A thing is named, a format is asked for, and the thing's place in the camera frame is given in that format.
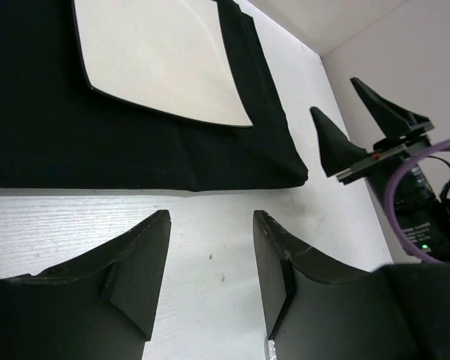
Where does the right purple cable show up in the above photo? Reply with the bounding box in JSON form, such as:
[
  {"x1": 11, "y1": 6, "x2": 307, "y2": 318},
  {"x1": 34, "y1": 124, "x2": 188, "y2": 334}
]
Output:
[{"x1": 384, "y1": 136, "x2": 450, "y2": 263}]

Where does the black cloth placemat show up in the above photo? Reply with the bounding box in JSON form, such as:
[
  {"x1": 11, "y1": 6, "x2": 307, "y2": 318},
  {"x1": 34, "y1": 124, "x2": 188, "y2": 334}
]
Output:
[{"x1": 0, "y1": 1, "x2": 308, "y2": 191}]

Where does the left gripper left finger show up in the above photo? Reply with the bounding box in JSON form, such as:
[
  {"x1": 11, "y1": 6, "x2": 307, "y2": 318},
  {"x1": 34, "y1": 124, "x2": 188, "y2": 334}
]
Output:
[{"x1": 0, "y1": 210, "x2": 171, "y2": 359}]

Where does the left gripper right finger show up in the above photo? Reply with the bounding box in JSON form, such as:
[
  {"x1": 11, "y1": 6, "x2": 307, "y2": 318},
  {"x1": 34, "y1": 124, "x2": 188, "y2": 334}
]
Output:
[{"x1": 253, "y1": 210, "x2": 450, "y2": 359}]

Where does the square white plate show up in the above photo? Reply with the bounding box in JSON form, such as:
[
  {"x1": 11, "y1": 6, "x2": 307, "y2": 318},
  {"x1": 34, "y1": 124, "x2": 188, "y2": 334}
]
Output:
[{"x1": 73, "y1": 1, "x2": 252, "y2": 128}]

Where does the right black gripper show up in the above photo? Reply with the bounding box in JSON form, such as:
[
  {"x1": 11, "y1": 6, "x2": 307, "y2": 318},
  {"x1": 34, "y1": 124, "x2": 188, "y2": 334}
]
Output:
[{"x1": 310, "y1": 77, "x2": 434, "y2": 185}]

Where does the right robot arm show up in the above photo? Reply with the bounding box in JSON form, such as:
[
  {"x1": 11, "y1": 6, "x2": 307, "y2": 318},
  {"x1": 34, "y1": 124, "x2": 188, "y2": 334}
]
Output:
[{"x1": 310, "y1": 77, "x2": 450, "y2": 263}]

